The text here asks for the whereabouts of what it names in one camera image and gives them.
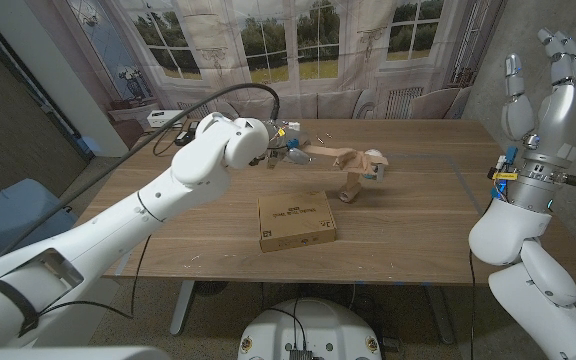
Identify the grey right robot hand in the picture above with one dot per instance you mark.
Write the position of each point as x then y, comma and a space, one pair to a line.
553, 110

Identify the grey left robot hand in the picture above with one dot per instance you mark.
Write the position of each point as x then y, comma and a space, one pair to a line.
290, 145

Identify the wooden hanger with metal clips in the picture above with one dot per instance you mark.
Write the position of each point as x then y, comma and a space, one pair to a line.
323, 150

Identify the tan elastic arm wrap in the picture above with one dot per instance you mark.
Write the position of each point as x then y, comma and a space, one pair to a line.
358, 165

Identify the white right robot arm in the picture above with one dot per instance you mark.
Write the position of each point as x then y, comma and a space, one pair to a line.
528, 265

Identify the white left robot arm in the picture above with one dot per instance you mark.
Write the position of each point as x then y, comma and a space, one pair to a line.
108, 235

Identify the flat cardboard box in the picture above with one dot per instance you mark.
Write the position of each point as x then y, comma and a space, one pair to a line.
293, 222

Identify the white baseball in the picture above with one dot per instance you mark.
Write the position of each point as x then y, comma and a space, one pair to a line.
374, 151

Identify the printed window backdrop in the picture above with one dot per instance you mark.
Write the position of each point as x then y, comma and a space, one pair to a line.
288, 50

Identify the white power strip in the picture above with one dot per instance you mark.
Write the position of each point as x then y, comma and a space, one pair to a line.
163, 118

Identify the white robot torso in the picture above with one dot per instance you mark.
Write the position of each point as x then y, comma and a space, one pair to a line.
313, 325

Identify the grey table leg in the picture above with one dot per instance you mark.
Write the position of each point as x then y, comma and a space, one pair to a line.
182, 305
440, 315

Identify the blue plastic bin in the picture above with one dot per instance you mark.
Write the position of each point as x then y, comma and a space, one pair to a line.
13, 215

